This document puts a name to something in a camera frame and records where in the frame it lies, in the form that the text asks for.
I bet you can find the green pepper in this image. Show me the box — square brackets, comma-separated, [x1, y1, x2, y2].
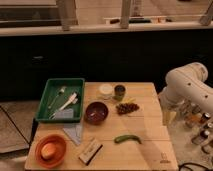
[114, 135, 142, 144]

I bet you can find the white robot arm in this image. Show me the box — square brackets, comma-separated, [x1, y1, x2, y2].
[158, 62, 213, 126]

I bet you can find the purple bowl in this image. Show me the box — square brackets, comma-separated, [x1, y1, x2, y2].
[84, 102, 109, 125]

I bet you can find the orange bowl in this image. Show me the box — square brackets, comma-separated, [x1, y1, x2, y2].
[35, 134, 67, 169]

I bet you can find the spice jar rack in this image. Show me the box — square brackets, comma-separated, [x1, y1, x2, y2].
[182, 103, 213, 150]

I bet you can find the yellow banana piece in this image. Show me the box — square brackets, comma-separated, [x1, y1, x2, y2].
[124, 98, 135, 103]

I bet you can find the bunch of dark grapes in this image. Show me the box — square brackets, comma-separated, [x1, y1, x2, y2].
[116, 103, 140, 115]

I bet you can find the dark green can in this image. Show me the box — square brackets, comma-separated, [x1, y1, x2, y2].
[114, 85, 126, 101]

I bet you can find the wooden block eraser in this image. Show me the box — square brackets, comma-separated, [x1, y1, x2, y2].
[79, 138, 103, 165]

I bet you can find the white spatula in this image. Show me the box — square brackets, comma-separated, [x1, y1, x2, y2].
[49, 92, 78, 118]

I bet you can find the grey folded cloth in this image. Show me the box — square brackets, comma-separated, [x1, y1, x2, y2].
[63, 123, 83, 146]

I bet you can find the grey cloth in tray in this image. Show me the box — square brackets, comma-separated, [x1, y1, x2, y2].
[53, 109, 74, 119]

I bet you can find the green plastic tray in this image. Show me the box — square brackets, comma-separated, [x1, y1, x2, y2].
[35, 78, 84, 123]

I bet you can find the metal fork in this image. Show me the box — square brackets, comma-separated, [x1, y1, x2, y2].
[48, 86, 66, 109]

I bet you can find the orange fruit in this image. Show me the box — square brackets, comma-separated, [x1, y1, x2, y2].
[41, 143, 56, 160]

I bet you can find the black cable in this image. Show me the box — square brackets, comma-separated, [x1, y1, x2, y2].
[178, 161, 212, 171]

